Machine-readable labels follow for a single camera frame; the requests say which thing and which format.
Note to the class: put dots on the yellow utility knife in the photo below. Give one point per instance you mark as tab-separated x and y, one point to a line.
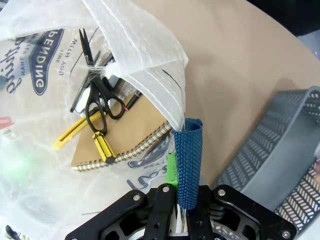
72	132

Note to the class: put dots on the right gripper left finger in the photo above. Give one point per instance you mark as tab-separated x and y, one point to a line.
160	200

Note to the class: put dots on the grey plastic lattice basket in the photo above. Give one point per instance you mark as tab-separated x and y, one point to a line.
282	150

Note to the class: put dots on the black pen with red mark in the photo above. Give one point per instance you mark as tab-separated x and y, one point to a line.
133	100

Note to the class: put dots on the brown spiral notebook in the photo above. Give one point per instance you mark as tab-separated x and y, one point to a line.
130	127

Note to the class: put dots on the black scissors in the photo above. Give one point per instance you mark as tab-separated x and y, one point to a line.
96	90

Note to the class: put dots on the thin black pen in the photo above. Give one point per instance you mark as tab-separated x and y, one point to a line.
80	92

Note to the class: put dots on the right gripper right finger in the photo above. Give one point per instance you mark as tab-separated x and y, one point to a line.
230	200

